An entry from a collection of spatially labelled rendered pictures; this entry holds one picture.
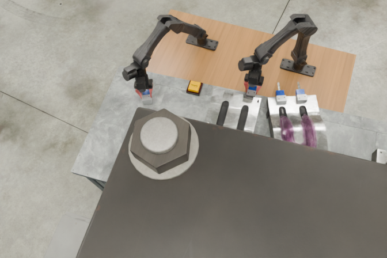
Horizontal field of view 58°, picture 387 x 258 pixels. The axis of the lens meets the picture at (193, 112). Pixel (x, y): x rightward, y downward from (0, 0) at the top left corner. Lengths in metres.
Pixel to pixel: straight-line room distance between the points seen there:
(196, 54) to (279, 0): 1.62
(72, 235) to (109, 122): 0.98
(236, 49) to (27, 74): 2.06
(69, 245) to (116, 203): 0.61
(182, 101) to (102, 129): 0.48
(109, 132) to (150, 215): 1.47
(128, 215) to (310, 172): 0.28
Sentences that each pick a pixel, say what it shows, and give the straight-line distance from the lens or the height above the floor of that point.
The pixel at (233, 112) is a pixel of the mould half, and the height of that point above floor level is 0.89.
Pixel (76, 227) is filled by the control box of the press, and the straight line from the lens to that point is 1.15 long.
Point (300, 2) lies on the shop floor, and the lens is 3.61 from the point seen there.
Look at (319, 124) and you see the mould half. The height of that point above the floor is 0.89.
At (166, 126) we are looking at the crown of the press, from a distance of 0.52.
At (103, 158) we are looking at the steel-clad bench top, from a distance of 1.93.
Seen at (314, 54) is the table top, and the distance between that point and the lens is 2.21.
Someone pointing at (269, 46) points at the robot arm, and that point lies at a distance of 1.78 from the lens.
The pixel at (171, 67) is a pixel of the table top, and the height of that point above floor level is 0.80.
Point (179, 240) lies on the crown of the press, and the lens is 0.52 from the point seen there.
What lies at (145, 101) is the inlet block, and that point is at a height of 0.84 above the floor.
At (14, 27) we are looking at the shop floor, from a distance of 3.95.
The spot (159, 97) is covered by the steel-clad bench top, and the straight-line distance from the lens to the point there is 2.02.
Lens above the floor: 2.52
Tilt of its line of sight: 63 degrees down
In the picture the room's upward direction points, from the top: 9 degrees counter-clockwise
